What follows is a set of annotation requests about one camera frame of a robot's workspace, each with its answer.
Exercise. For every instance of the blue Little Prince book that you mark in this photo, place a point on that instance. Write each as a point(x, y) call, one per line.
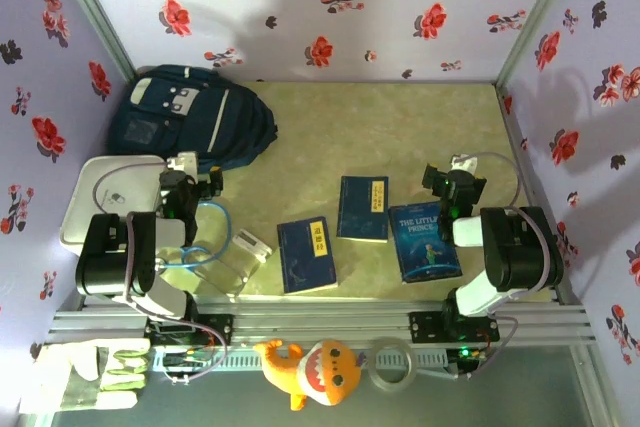
point(425, 247)

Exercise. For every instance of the navy blue backpack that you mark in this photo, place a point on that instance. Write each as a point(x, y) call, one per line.
point(200, 117)

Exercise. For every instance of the blue book small yellow label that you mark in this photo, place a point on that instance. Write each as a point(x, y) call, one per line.
point(362, 209)

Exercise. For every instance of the blue book large yellow label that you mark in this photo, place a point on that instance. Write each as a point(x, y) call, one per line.
point(305, 257)

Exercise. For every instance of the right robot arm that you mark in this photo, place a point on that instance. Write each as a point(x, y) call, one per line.
point(515, 247)

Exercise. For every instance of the clear plastic case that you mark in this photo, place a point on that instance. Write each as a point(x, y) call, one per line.
point(225, 274)

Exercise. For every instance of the white storage box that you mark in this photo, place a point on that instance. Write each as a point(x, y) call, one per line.
point(125, 182)

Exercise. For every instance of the blue tube stethoscope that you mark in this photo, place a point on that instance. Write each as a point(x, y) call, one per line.
point(229, 227)

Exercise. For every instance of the small white plastic stand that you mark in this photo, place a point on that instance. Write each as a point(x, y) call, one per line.
point(252, 244)

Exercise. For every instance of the clear tape roll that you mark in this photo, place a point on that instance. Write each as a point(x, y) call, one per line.
point(372, 377)

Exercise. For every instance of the white green work glove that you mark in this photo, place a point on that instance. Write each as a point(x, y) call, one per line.
point(80, 377)

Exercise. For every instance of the orange shark plush toy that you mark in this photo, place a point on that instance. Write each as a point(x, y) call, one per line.
point(325, 372)

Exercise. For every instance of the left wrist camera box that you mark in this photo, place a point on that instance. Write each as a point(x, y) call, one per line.
point(182, 162)

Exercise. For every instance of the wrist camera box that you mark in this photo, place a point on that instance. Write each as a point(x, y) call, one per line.
point(182, 162)
point(462, 163)

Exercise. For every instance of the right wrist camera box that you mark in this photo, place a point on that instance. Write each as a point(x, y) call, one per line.
point(462, 163)

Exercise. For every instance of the aluminium side rail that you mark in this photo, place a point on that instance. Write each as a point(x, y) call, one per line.
point(517, 137)

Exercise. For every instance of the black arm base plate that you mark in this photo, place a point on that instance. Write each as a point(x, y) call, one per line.
point(220, 327)
point(425, 327)

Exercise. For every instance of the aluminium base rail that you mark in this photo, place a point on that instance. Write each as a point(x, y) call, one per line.
point(325, 322)

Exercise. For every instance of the aluminium corner post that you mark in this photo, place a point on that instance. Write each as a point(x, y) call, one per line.
point(539, 12)
point(95, 12)

